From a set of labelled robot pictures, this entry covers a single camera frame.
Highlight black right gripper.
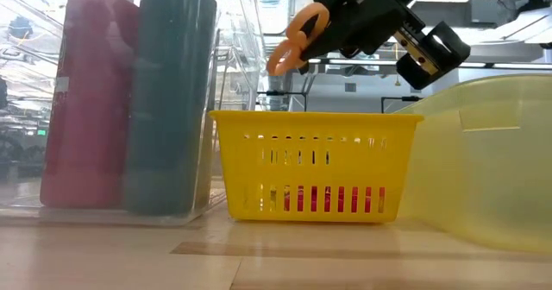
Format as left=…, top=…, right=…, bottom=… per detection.
left=300, top=0, right=472, bottom=91

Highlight small orange scissors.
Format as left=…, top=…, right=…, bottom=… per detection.
left=266, top=2, right=332, bottom=77

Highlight red-handled scissors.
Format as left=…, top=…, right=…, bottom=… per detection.
left=321, top=185, right=386, bottom=213

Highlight dark blue paint bottle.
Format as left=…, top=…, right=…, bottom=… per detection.
left=122, top=0, right=218, bottom=217

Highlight red paint bottle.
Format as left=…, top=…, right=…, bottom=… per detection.
left=39, top=0, right=141, bottom=209

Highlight long ceiling light bar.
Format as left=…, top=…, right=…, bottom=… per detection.
left=301, top=56, right=552, bottom=70

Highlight small yellow slotted basket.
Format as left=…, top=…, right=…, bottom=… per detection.
left=209, top=110, right=425, bottom=224

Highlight large translucent yellow bin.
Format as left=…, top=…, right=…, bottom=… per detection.
left=394, top=73, right=552, bottom=253

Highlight black ceiling fixture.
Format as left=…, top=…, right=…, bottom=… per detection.
left=8, top=16, right=34, bottom=39

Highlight clear plastic bin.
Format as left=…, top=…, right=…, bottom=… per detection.
left=0, top=0, right=267, bottom=227

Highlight orange hanging cord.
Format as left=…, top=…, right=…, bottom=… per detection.
left=393, top=43, right=402, bottom=87

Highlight wide black frame stand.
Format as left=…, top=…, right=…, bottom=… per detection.
left=381, top=95, right=423, bottom=115

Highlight narrow black frame stand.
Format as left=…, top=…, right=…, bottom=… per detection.
left=257, top=90, right=309, bottom=113

